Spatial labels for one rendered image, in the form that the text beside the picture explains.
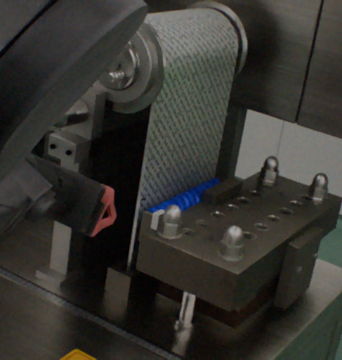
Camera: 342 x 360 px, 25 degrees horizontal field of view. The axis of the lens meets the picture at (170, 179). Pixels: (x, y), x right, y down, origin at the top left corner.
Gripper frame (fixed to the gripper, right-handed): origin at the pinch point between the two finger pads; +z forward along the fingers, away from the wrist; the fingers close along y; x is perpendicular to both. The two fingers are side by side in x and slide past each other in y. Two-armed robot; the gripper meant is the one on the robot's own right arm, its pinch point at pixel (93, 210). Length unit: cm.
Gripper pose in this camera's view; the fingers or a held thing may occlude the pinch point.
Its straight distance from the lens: 108.3
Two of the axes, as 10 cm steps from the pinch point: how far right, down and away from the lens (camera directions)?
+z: 3.8, 2.6, 8.9
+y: 8.3, 3.3, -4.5
